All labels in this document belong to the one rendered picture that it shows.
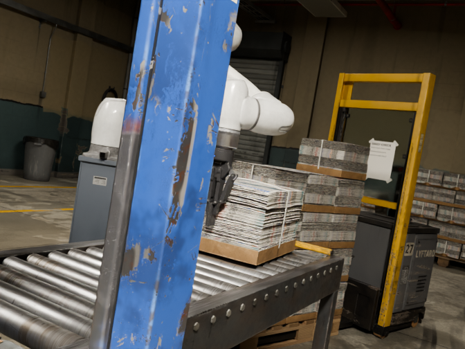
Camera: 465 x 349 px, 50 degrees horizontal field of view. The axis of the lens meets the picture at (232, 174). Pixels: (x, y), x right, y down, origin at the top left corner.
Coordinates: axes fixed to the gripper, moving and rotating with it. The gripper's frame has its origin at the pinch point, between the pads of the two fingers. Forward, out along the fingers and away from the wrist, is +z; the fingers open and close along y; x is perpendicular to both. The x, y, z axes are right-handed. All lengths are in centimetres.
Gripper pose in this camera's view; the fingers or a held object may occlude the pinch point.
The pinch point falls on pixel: (211, 214)
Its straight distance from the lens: 151.8
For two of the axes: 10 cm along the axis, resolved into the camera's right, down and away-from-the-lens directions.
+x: -4.9, -0.4, -8.7
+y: -8.6, -1.7, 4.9
